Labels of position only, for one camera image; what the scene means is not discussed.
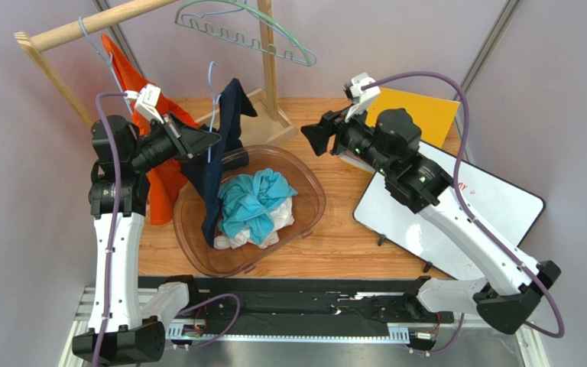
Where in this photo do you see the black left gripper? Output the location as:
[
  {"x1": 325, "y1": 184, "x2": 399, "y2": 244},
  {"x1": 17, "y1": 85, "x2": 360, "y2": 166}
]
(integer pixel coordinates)
[{"x1": 128, "y1": 112, "x2": 221, "y2": 174}]

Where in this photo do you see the navy blue t shirt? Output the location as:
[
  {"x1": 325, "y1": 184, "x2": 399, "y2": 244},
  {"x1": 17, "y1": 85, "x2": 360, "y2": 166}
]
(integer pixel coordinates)
[{"x1": 181, "y1": 78, "x2": 258, "y2": 248}]

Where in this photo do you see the light blue wire hanger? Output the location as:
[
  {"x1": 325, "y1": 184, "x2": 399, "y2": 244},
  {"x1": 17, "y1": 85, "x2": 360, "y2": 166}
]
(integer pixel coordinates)
[
  {"x1": 78, "y1": 16, "x2": 124, "y2": 93},
  {"x1": 206, "y1": 60, "x2": 223, "y2": 164},
  {"x1": 193, "y1": 1, "x2": 248, "y2": 18}
]

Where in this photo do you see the turquoise t shirt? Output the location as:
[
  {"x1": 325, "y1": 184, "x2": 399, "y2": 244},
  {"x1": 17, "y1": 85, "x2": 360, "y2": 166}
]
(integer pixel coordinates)
[{"x1": 218, "y1": 168, "x2": 298, "y2": 243}]

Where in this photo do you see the white t shirt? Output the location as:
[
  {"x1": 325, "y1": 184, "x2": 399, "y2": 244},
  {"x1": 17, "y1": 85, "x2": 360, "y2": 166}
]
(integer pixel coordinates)
[{"x1": 213, "y1": 197, "x2": 295, "y2": 250}]

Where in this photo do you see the green plastic hanger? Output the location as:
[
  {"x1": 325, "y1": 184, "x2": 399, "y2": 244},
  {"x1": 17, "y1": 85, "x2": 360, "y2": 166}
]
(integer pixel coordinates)
[{"x1": 174, "y1": 0, "x2": 319, "y2": 68}]

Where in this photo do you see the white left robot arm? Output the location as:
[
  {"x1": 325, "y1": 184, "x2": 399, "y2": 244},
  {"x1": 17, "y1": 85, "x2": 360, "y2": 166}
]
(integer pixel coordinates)
[{"x1": 72, "y1": 113, "x2": 221, "y2": 366}]

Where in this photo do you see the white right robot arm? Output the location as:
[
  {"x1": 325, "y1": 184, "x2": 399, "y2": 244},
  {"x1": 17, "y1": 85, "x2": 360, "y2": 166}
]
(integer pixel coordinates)
[{"x1": 301, "y1": 109, "x2": 561, "y2": 335}]

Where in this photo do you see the orange t shirt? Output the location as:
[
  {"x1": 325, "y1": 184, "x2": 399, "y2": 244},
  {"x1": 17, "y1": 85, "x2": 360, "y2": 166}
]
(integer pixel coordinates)
[{"x1": 101, "y1": 33, "x2": 203, "y2": 226}]

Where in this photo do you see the wooden clothes rack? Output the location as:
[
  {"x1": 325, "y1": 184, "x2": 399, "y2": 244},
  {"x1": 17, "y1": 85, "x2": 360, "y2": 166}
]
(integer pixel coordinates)
[{"x1": 15, "y1": 0, "x2": 313, "y2": 146}]

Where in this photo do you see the transparent brown plastic basket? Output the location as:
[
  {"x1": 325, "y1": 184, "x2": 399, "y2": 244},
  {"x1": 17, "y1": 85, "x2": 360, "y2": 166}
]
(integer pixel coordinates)
[{"x1": 174, "y1": 145, "x2": 326, "y2": 278}]

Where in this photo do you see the yellow binder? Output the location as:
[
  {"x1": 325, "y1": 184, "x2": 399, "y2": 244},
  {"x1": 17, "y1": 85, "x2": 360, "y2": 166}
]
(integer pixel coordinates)
[{"x1": 362, "y1": 87, "x2": 460, "y2": 173}]

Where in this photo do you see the white dry erase board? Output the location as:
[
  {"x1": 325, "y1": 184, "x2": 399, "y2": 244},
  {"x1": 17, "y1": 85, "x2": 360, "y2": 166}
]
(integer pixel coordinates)
[{"x1": 353, "y1": 161, "x2": 545, "y2": 294}]

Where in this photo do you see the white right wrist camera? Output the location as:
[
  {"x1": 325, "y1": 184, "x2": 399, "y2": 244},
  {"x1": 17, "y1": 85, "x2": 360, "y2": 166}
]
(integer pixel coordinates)
[{"x1": 344, "y1": 73, "x2": 381, "y2": 122}]

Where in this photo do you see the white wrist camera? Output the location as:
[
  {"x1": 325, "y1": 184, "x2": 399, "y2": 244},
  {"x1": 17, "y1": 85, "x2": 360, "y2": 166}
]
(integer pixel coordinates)
[
  {"x1": 344, "y1": 73, "x2": 381, "y2": 122},
  {"x1": 125, "y1": 83, "x2": 164, "y2": 125}
]

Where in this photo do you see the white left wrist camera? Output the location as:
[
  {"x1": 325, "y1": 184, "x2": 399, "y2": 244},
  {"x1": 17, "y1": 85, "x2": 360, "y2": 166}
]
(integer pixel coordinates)
[{"x1": 125, "y1": 83, "x2": 164, "y2": 125}]

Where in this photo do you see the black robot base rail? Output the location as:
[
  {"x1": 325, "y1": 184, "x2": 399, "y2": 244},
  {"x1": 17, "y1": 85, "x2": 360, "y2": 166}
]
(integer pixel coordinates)
[{"x1": 135, "y1": 275, "x2": 456, "y2": 338}]

